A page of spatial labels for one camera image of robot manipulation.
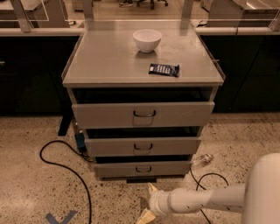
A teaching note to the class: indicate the grey bottom drawer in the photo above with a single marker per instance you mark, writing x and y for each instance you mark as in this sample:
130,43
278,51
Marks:
143,169

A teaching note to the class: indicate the grey middle drawer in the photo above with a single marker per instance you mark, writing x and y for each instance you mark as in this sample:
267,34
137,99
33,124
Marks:
148,146

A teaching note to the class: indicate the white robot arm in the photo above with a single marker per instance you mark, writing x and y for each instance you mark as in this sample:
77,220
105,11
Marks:
257,200

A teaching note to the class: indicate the grey top drawer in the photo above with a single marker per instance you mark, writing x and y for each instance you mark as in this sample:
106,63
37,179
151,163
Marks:
155,114

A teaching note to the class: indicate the clear plastic bottle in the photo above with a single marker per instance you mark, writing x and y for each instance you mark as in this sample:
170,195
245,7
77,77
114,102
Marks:
202,161

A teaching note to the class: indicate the dark blue snack packet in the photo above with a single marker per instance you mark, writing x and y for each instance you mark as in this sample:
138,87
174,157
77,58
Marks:
165,70

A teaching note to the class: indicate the grey drawer cabinet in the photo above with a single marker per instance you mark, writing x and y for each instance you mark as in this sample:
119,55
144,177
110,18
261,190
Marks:
107,67

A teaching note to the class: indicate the blue power adapter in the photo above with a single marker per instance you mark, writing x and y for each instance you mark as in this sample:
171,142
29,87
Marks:
80,142

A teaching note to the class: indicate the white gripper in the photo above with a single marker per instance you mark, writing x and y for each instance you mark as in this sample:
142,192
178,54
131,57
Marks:
157,201

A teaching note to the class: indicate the white ceramic bowl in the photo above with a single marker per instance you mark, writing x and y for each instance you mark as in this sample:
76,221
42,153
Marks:
147,40

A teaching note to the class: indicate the grey drawer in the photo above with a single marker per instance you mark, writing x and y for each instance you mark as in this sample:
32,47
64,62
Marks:
155,114
143,169
148,146

